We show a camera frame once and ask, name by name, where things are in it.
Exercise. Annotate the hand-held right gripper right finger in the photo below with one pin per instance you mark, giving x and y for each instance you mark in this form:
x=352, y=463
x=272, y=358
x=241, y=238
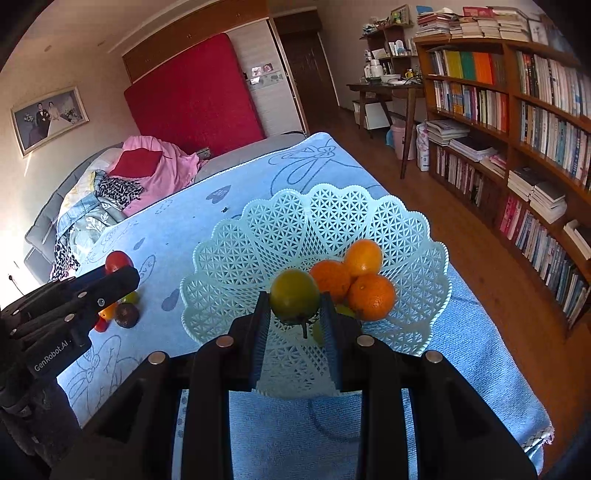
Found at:
x=333, y=350

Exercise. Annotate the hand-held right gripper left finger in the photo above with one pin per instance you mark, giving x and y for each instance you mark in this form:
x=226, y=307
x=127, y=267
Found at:
x=261, y=344

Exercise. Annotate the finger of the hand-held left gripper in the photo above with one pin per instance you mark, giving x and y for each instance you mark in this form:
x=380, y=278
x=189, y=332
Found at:
x=113, y=286
x=87, y=278

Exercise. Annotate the large green tomato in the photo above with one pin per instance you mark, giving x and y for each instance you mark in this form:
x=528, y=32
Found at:
x=346, y=310

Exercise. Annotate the small green tomato with stem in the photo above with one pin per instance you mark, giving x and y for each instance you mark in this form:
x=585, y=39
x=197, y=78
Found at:
x=294, y=295

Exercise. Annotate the dimpled orange tangerine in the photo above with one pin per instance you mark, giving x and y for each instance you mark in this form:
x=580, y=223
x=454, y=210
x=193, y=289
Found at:
x=330, y=279
x=371, y=297

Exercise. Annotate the large smooth orange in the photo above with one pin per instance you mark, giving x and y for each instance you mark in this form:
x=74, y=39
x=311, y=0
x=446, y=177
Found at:
x=364, y=257

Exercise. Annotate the light blue lattice plastic basket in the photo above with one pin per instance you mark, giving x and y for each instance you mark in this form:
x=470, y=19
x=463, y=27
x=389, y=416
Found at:
x=258, y=240

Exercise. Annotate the person's left forearm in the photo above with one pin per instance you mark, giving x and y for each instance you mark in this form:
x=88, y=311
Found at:
x=51, y=415

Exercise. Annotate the person's left hand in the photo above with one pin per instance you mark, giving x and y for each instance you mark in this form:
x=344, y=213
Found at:
x=14, y=390

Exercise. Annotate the green tomato with dark calyx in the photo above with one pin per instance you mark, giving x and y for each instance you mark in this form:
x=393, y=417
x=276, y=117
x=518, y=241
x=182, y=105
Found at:
x=131, y=297

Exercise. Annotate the small smooth orange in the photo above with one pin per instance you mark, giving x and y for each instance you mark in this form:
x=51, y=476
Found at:
x=108, y=311

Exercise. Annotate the dark brown wrinkled fruit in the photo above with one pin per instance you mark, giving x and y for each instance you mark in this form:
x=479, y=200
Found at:
x=126, y=316

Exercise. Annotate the floral patterned blanket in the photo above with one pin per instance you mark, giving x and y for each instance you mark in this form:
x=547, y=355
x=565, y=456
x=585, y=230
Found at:
x=90, y=217

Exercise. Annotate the pile of clothes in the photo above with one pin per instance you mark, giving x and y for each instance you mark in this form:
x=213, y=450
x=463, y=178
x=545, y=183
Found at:
x=115, y=189

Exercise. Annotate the red pillow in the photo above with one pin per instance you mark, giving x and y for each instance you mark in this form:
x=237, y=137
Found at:
x=136, y=162

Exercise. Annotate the blue printed towel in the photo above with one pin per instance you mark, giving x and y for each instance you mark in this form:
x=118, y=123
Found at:
x=461, y=350

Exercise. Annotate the pink garment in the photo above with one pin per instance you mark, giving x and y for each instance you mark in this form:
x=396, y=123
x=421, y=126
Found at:
x=171, y=170

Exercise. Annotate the red mattress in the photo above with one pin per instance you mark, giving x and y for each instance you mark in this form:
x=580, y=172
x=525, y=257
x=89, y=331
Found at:
x=194, y=92

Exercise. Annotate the pink plastic bin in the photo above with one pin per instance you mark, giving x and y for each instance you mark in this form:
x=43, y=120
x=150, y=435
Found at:
x=398, y=141

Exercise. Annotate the white tissue package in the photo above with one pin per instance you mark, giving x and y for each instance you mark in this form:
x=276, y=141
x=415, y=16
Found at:
x=423, y=147

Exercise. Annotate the white storage box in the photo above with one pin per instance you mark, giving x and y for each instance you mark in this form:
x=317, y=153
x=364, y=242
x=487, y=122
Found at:
x=373, y=114

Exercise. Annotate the white and wood wardrobe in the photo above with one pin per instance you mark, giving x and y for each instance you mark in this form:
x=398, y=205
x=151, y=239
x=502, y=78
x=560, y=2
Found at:
x=272, y=97

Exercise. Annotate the wooden bookshelf with books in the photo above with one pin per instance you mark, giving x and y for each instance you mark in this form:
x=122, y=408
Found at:
x=508, y=161

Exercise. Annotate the photos stuck on wardrobe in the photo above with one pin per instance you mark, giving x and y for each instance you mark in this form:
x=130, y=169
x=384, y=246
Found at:
x=263, y=74

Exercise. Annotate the dark wooden desk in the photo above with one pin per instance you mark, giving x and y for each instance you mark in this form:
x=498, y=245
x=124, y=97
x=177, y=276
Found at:
x=388, y=90

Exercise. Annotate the dark wooden door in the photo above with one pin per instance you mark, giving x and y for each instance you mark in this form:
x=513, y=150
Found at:
x=309, y=74

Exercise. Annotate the wooden shelf unit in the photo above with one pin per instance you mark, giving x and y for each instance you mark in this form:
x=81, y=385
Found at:
x=390, y=37

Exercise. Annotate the stacks of books atop bookshelf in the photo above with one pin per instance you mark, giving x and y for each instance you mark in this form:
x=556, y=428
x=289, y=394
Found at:
x=480, y=25

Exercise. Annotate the framed wall picture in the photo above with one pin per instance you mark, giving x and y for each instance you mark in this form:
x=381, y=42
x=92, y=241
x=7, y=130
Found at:
x=48, y=120

